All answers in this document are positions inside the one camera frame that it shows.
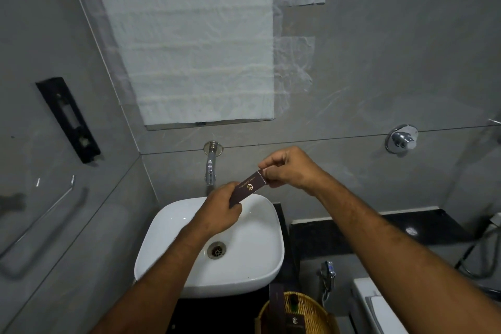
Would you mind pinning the person's right hand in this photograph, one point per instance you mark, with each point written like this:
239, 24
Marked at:
297, 171

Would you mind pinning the person's left forearm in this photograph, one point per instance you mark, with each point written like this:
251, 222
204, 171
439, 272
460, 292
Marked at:
156, 286

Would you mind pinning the black granite ledge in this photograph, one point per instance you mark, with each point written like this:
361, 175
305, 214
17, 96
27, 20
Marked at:
426, 228

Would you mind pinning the tall dark brown box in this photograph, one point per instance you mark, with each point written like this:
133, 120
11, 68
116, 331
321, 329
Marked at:
276, 308

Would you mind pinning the translucent plastic sheet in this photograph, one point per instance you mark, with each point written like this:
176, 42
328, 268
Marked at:
295, 63

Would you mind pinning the person's right forearm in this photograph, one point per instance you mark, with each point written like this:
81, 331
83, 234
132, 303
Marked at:
399, 263

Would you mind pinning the person's left hand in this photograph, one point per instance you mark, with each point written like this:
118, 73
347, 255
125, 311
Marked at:
213, 214

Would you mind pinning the small dark brown box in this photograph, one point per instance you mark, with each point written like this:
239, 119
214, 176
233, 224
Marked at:
250, 188

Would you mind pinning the white toilet cistern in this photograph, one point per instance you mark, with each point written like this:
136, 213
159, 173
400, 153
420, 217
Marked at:
375, 310

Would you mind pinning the person's left thumb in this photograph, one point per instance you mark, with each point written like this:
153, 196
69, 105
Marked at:
229, 188

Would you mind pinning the large wall mirror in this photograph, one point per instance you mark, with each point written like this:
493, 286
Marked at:
372, 52

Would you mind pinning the dark brown packet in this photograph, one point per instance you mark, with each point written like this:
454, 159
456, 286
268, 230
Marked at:
296, 324

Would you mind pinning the person's right fingers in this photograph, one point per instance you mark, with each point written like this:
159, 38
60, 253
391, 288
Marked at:
280, 165

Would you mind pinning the chrome wall valve knob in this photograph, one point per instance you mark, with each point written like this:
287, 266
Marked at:
401, 140

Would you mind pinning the white ceramic sink basin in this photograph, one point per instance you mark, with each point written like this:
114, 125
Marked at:
254, 251

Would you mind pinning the chrome towel bar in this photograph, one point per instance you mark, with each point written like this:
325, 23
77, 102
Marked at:
43, 216

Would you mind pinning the black wall bracket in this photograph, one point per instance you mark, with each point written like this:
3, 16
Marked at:
69, 120

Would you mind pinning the chrome wall faucet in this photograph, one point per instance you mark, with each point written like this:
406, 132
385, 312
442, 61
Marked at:
210, 169

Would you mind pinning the chrome sink drain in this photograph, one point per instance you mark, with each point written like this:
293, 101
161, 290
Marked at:
217, 250

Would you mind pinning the woven wicker basket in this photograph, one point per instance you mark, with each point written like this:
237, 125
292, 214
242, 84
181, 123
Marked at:
313, 312

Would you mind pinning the small dark bottle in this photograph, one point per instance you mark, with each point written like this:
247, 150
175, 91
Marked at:
293, 303

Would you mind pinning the chrome angle valve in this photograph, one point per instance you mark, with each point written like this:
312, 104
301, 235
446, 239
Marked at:
328, 277

